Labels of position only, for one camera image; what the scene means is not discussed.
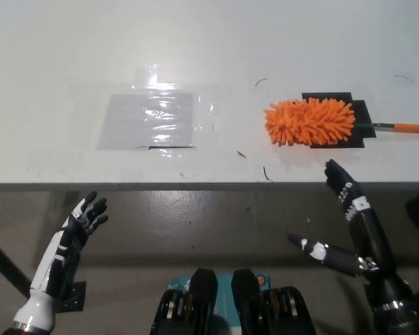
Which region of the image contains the clear glossy tape layer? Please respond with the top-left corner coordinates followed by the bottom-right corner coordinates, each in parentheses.
top-left (135, 64), bottom-right (218, 158)

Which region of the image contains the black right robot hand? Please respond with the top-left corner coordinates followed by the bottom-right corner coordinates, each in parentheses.
top-left (288, 159), bottom-right (419, 315)

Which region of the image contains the orange microfibre duster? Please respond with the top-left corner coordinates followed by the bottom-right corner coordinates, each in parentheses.
top-left (263, 98), bottom-right (419, 147)

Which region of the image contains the black floor plate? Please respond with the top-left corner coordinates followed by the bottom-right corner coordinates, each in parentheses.
top-left (52, 281), bottom-right (87, 311)

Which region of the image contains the black teal robot torso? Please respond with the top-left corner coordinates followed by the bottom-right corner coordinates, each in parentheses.
top-left (149, 267), bottom-right (318, 335)

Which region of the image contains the black tape patch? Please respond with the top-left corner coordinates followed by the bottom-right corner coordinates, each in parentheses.
top-left (301, 91), bottom-right (377, 149)

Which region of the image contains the black table leg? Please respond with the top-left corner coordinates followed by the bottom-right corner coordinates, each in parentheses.
top-left (0, 232), bottom-right (32, 301)

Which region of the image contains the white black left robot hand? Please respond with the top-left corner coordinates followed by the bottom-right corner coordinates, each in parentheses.
top-left (13, 191), bottom-right (109, 331)

